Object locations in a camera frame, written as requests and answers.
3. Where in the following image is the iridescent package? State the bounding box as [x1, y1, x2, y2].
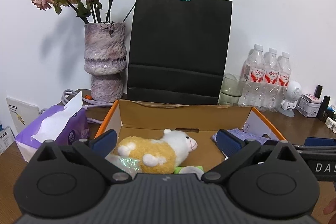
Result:
[105, 154, 142, 177]

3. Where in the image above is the person hand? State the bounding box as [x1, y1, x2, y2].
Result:
[323, 198, 336, 215]

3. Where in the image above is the purple woven cloth pouch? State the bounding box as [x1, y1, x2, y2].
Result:
[211, 128, 270, 149]

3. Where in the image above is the white plastic clip case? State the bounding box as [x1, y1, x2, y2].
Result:
[325, 117, 336, 134]

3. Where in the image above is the tall black cosmetic tube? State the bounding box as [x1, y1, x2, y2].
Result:
[316, 96, 330, 122]

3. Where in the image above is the small decorated tin box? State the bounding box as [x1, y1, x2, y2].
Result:
[296, 94, 322, 118]

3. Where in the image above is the purple tissue pack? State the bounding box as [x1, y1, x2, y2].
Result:
[15, 93, 90, 162]

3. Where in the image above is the red pumpkin cardboard box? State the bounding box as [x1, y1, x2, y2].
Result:
[96, 100, 284, 171]

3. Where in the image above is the black lipstick tube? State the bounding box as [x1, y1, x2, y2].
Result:
[314, 85, 323, 99]

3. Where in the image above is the white robot figurine speaker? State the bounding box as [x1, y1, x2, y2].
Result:
[278, 80, 302, 118]

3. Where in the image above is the middle clear water bottle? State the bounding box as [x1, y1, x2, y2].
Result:
[262, 48, 280, 109]

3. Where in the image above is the clear water bottle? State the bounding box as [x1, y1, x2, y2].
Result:
[239, 44, 265, 106]
[277, 52, 291, 98]
[262, 48, 280, 109]

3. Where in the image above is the green tinted glass cup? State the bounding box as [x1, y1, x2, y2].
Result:
[218, 73, 247, 106]

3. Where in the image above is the white yellow plush sheep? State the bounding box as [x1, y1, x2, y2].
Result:
[116, 128, 198, 174]

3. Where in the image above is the right clear water bottle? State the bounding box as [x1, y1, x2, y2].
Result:
[277, 52, 291, 98]

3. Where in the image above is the left clear water bottle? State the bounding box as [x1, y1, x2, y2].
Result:
[239, 44, 265, 106]

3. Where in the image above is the white booklet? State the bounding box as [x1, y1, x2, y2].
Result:
[6, 97, 40, 134]

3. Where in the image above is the mottled purple ceramic vase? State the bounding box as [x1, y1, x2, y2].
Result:
[84, 22, 127, 103]

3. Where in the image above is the black paper shopping bag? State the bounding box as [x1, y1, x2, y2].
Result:
[127, 0, 233, 105]

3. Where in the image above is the lavender power cable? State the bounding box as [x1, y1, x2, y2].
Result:
[60, 89, 113, 125]

